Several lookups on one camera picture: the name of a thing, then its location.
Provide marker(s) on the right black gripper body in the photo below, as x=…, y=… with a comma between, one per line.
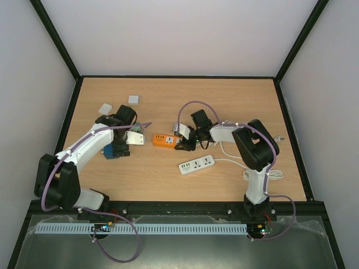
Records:
x=185, y=143

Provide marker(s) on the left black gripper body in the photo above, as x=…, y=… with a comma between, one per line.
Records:
x=117, y=146

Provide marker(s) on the blue cube socket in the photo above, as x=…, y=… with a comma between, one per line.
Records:
x=108, y=151

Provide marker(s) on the orange power strip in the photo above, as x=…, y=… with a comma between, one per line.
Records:
x=166, y=141

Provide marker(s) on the white power strip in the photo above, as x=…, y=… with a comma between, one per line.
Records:
x=196, y=164

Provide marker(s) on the white square plug adapter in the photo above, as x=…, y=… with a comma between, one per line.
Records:
x=105, y=109

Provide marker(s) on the white charger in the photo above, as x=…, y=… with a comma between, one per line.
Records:
x=133, y=99

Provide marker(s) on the green usb adapter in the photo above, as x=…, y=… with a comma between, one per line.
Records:
x=137, y=129

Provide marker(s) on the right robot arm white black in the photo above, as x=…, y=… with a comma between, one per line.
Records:
x=256, y=146

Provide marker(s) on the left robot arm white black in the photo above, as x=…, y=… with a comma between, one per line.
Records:
x=57, y=180

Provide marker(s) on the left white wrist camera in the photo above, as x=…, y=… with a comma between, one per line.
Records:
x=135, y=138

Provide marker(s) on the light blue slotted cable duct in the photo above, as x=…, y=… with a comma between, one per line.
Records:
x=142, y=229

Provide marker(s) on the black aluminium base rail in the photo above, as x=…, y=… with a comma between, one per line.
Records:
x=231, y=211

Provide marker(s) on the black enclosure frame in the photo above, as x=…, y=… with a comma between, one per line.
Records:
x=309, y=24

